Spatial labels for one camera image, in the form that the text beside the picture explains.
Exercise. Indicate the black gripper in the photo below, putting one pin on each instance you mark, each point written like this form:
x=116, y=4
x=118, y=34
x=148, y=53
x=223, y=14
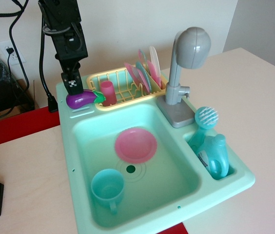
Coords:
x=70, y=49

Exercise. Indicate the purple toy eggplant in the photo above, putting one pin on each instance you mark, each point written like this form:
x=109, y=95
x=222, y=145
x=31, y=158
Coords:
x=85, y=98

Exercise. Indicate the pink toy plate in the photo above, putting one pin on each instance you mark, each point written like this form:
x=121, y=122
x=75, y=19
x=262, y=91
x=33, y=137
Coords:
x=135, y=145

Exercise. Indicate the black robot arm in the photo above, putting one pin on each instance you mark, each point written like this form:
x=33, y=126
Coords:
x=62, y=23

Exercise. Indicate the pink plate in rack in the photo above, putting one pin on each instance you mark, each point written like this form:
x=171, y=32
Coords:
x=149, y=68
x=137, y=77

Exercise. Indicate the teal plate in rack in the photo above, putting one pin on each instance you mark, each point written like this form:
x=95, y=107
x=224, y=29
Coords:
x=145, y=76

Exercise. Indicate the pink rear plate in rack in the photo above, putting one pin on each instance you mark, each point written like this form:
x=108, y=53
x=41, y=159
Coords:
x=149, y=68

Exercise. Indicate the white plate in rack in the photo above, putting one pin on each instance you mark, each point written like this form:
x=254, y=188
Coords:
x=155, y=60

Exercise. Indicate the pink toy cup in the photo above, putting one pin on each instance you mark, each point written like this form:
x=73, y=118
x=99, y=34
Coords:
x=107, y=88

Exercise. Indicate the yellow dish rack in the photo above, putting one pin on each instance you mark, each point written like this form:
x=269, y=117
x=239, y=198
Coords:
x=126, y=90

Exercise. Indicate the red board under table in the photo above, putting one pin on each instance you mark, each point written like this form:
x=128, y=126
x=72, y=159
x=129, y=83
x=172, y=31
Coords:
x=27, y=123

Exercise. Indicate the mint green toy sink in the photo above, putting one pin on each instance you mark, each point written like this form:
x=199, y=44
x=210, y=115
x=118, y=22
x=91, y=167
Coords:
x=167, y=189

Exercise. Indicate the teal toy mug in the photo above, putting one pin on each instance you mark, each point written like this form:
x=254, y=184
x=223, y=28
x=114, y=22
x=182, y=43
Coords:
x=108, y=187

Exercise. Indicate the grey toy faucet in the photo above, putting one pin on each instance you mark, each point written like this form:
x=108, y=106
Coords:
x=190, y=50

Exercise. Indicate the teal dish brush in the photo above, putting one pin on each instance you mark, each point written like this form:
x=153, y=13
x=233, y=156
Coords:
x=206, y=118

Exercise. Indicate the teal detergent bottle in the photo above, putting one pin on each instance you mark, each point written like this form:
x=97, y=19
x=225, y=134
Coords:
x=214, y=156

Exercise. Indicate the white wall outlet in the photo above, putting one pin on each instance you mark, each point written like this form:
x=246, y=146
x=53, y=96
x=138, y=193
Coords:
x=9, y=51

